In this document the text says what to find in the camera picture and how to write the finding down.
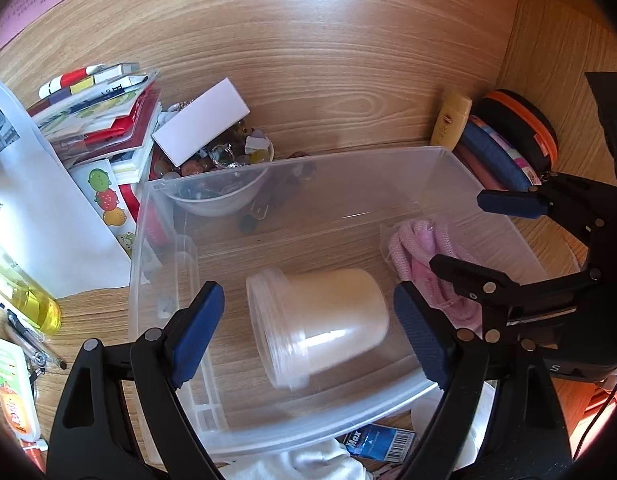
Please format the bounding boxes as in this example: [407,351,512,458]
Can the blue staples box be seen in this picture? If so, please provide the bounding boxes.
[343,424,417,464]

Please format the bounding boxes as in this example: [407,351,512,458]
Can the white cloth pouch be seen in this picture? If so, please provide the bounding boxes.
[220,439,373,480]

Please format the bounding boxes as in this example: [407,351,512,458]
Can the clear plastic storage bin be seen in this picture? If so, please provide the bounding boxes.
[130,148,545,460]

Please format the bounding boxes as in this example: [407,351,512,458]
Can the navy blue pouch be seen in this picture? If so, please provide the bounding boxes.
[458,115,541,192]

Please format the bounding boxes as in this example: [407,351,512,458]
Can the pink notebook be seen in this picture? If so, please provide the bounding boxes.
[453,144,506,191]

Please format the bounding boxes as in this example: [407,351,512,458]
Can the black orange round case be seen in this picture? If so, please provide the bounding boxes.
[473,89,558,176]

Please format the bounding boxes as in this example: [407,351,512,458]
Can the yellow lotion bottle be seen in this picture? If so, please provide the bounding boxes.
[430,91,473,151]

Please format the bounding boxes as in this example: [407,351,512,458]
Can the black pen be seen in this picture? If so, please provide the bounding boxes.
[7,310,68,370]

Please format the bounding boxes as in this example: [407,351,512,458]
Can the yellow liquid clear bottle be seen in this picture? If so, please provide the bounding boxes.
[0,256,61,336]

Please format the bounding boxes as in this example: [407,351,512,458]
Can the green orange white tube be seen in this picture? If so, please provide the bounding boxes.
[0,338,42,442]

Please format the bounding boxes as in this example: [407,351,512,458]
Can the white folded paper sheet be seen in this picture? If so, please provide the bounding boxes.
[0,81,130,298]

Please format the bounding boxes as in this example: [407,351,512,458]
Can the fruit sticker sheet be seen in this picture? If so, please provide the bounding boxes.
[69,159,136,256]

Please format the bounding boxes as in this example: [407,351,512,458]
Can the white bowl of trinkets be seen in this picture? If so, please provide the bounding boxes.
[158,120,275,218]

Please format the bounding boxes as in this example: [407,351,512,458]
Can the stack of booklets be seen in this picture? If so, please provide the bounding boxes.
[28,63,161,183]

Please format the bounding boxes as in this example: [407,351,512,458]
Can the white rectangular box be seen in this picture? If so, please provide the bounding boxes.
[152,78,250,167]

